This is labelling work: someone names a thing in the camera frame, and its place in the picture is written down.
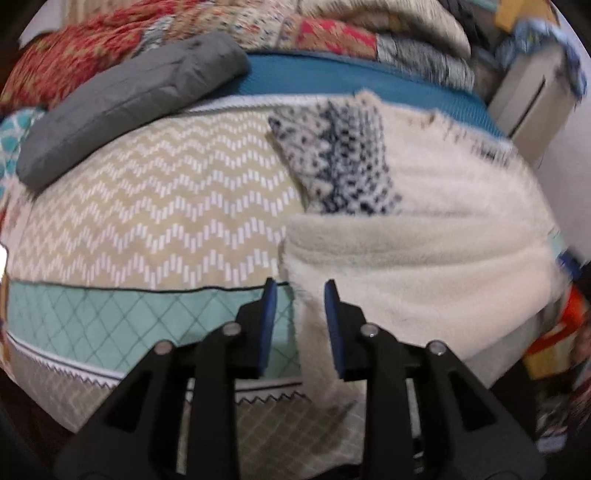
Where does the red patterned quilt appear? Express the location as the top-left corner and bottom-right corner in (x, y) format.
(1, 1), (378, 114)

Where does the white fleece spotted garment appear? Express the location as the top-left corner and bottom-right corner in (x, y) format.
(269, 91), (566, 407)

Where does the teal white lattice pillow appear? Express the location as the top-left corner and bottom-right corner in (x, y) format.
(0, 108), (45, 197)

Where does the grey folded quilted blanket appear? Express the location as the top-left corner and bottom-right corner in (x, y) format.
(16, 32), (250, 193)

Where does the patterned teal beige bedsheet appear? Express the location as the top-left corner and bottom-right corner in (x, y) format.
(0, 50), (514, 480)

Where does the blue grey patterned pillow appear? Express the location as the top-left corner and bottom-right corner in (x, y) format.
(377, 35), (476, 92)

